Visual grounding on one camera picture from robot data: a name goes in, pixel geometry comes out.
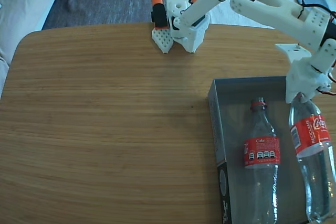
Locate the white sofa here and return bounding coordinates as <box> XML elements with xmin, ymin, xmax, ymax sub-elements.
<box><xmin>0</xmin><ymin>0</ymin><xmax>68</xmax><ymax>69</ymax></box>

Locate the flat white camera plate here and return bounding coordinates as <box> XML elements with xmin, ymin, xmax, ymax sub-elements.
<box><xmin>275</xmin><ymin>42</ymin><xmax>313</xmax><ymax>63</ymax></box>

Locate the clear bottle nutrition marks label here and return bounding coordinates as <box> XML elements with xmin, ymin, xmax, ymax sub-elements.
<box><xmin>243</xmin><ymin>97</ymin><xmax>281</xmax><ymax>224</ymax></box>

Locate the clear bottle script logo label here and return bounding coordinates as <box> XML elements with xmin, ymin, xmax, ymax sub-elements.
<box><xmin>288</xmin><ymin>92</ymin><xmax>336</xmax><ymax>223</ymax></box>

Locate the grey cardboard box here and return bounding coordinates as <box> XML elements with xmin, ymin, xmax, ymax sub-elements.
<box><xmin>208</xmin><ymin>76</ymin><xmax>330</xmax><ymax>224</ymax></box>

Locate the white rug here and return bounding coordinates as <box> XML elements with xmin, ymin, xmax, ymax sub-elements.
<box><xmin>203</xmin><ymin>0</ymin><xmax>308</xmax><ymax>35</ymax></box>

